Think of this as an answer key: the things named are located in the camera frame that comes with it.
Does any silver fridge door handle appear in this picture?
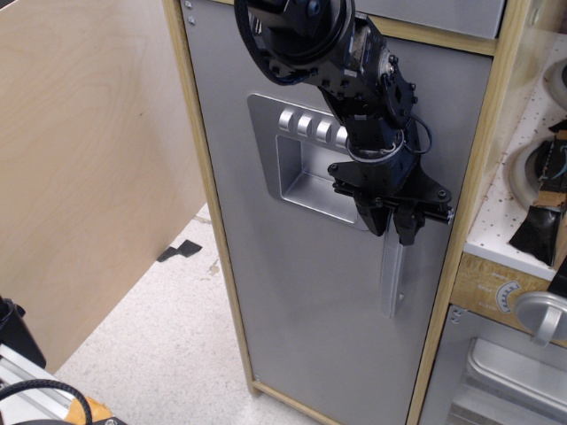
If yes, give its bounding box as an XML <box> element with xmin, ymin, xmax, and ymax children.
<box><xmin>379</xmin><ymin>218</ymin><xmax>406</xmax><ymax>319</ymax></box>

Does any black tape on floor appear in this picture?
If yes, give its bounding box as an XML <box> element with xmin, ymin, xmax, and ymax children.
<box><xmin>157</xmin><ymin>240</ymin><xmax>202</xmax><ymax>263</ymax></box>

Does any silver oven handle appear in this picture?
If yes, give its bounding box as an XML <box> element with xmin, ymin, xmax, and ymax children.
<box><xmin>466</xmin><ymin>338</ymin><xmax>566</xmax><ymax>424</ymax></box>

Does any grey freezer door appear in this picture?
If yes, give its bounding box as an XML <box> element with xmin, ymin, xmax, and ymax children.
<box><xmin>355</xmin><ymin>0</ymin><xmax>505</xmax><ymax>39</ymax></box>

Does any black braided cable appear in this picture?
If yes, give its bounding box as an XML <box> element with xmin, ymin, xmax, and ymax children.
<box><xmin>0</xmin><ymin>378</ymin><xmax>94</xmax><ymax>424</ymax></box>

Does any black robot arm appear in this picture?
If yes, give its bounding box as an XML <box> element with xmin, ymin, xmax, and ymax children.
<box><xmin>234</xmin><ymin>1</ymin><xmax>454</xmax><ymax>246</ymax></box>

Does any plywood board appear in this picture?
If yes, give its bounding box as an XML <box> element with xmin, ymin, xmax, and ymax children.
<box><xmin>1</xmin><ymin>1</ymin><xmax>205</xmax><ymax>371</ymax></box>

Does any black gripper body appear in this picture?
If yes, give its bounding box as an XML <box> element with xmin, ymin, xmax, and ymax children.
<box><xmin>328</xmin><ymin>145</ymin><xmax>454</xmax><ymax>222</ymax></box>

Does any white speckled countertop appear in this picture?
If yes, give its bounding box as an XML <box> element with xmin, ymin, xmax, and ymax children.
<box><xmin>464</xmin><ymin>34</ymin><xmax>566</xmax><ymax>281</ymax></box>

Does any grey oven door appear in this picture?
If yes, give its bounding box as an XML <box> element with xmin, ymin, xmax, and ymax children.
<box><xmin>419</xmin><ymin>305</ymin><xmax>566</xmax><ymax>424</ymax></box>

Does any grey toy fridge door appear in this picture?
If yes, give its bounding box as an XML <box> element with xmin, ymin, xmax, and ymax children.
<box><xmin>183</xmin><ymin>0</ymin><xmax>494</xmax><ymax>425</ymax></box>

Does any wooden toy kitchen frame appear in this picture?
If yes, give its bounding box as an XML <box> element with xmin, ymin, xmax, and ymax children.
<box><xmin>163</xmin><ymin>1</ymin><xmax>566</xmax><ymax>424</ymax></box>

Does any aluminium extrusion rail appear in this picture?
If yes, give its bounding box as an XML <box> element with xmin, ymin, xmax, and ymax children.
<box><xmin>1</xmin><ymin>344</ymin><xmax>92</xmax><ymax>424</ymax></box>

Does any silver ice dispenser panel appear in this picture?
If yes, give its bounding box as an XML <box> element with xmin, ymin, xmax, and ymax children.
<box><xmin>247</xmin><ymin>94</ymin><xmax>367</xmax><ymax>231</ymax></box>

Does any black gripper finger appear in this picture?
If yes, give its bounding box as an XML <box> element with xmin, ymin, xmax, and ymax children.
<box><xmin>393</xmin><ymin>205</ymin><xmax>426</xmax><ymax>245</ymax></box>
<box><xmin>353</xmin><ymin>197</ymin><xmax>391</xmax><ymax>236</ymax></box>

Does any orange tape piece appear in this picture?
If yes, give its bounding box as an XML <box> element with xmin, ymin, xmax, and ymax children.
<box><xmin>65</xmin><ymin>397</ymin><xmax>113</xmax><ymax>424</ymax></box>

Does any silver oven knob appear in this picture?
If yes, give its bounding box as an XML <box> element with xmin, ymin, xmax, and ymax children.
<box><xmin>514</xmin><ymin>291</ymin><xmax>566</xmax><ymax>347</ymax></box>

